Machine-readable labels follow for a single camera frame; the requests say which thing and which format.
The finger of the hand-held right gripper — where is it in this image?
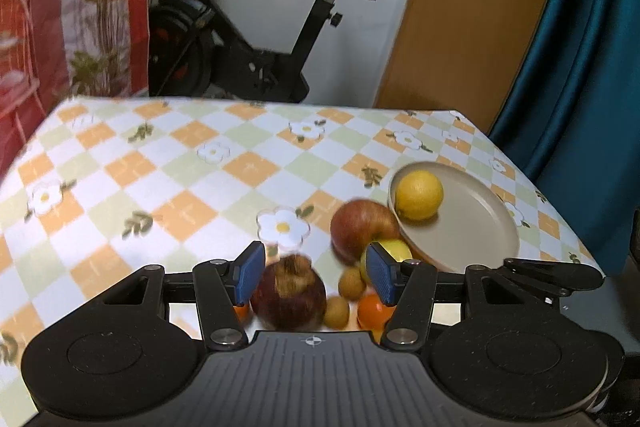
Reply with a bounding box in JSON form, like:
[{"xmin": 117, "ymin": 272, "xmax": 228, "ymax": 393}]
[
  {"xmin": 502, "ymin": 258, "xmax": 604, "ymax": 290},
  {"xmin": 492, "ymin": 268, "xmax": 572, "ymax": 306}
]

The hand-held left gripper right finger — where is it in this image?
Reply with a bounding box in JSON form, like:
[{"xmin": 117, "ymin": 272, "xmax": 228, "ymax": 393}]
[{"xmin": 365, "ymin": 241, "xmax": 535, "ymax": 353}]

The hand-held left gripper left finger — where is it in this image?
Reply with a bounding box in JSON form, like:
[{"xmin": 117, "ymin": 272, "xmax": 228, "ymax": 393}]
[{"xmin": 100, "ymin": 241, "xmax": 267, "ymax": 353}]

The brown longan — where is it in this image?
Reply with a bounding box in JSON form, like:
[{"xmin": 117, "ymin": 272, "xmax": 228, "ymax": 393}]
[
  {"xmin": 324, "ymin": 296, "xmax": 351, "ymax": 329},
  {"xmin": 338, "ymin": 267, "xmax": 367, "ymax": 299}
]

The small yellow-green jujube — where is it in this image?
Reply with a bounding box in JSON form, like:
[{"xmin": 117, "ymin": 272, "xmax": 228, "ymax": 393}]
[{"xmin": 360, "ymin": 238, "xmax": 414, "ymax": 285}]

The purple mangosteen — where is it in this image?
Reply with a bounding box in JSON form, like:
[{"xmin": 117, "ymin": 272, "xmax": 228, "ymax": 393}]
[{"xmin": 250, "ymin": 254, "xmax": 327, "ymax": 332}]

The yellow lemon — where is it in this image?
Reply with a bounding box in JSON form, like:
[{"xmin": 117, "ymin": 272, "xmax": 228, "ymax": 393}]
[{"xmin": 395, "ymin": 170, "xmax": 445, "ymax": 222}]

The beige round plate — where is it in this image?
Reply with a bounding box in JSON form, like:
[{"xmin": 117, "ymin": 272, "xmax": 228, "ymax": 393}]
[{"xmin": 387, "ymin": 161, "xmax": 522, "ymax": 274}]

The red apple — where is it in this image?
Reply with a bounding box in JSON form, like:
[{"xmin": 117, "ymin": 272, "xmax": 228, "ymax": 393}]
[{"xmin": 330, "ymin": 199, "xmax": 401, "ymax": 265}]

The checked flower tablecloth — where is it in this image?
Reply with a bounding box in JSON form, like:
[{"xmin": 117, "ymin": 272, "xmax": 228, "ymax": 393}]
[{"xmin": 0, "ymin": 96, "xmax": 608, "ymax": 408}]

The teal curtain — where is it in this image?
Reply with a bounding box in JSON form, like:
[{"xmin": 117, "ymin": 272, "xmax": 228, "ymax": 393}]
[{"xmin": 487, "ymin": 0, "xmax": 640, "ymax": 278}]

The black exercise bike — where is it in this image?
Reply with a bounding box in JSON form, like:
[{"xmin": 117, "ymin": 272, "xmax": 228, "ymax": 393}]
[{"xmin": 149, "ymin": 0, "xmax": 394, "ymax": 104}]

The wooden board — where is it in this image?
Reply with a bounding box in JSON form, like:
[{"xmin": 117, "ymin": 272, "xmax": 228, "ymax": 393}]
[{"xmin": 375, "ymin": 0, "xmax": 573, "ymax": 135}]

